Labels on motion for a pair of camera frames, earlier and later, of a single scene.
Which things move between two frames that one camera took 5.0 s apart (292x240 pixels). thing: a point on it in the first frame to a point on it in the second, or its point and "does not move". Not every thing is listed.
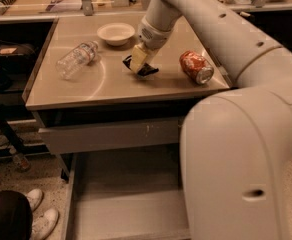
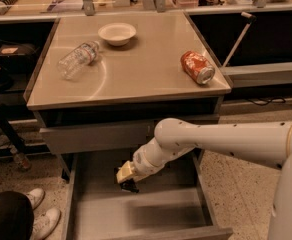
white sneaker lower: (43, 223) does not move
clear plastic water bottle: (76, 59) does not move
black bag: (9, 57) does not move
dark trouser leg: (8, 215) does not move
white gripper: (153, 36) to (141, 162)
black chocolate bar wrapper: (145, 69) to (129, 185)
